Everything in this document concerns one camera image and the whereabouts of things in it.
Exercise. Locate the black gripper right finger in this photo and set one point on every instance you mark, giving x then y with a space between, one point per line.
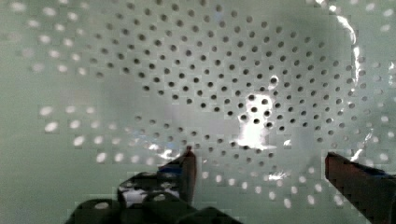
371 191

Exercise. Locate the green plastic strainer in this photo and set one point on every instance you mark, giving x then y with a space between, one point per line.
95 91

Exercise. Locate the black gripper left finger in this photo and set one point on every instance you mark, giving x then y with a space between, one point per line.
185 167

